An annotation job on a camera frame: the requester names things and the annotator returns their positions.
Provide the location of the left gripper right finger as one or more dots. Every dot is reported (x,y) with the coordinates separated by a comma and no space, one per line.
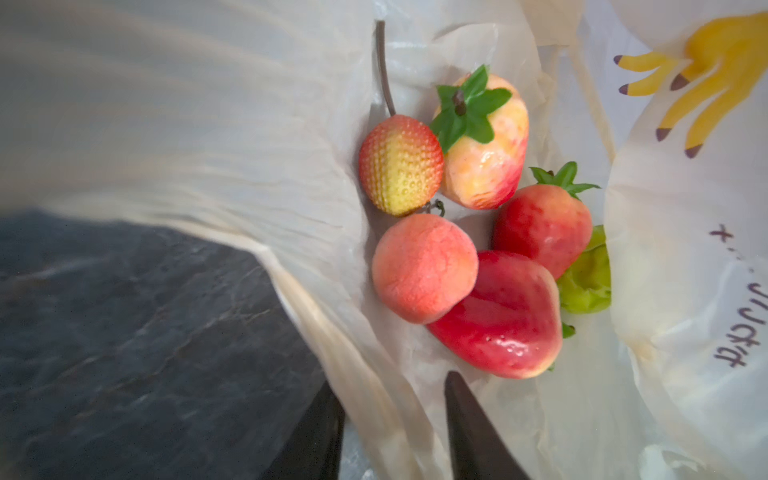
(476,450)

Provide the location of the banana print plastic bag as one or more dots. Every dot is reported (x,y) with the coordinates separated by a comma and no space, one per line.
(185,247)

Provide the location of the green fake pear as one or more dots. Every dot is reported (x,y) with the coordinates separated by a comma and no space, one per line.
(585,287)

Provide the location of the small red fake fruit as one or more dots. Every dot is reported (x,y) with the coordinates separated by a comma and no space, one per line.
(423,266)

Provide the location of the red fake apple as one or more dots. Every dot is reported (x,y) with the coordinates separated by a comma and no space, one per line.
(546,222)
(482,125)

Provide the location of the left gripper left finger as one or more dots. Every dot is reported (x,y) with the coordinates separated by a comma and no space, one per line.
(314,448)

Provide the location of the large red fake strawberry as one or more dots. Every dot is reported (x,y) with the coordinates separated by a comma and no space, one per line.
(510,324)

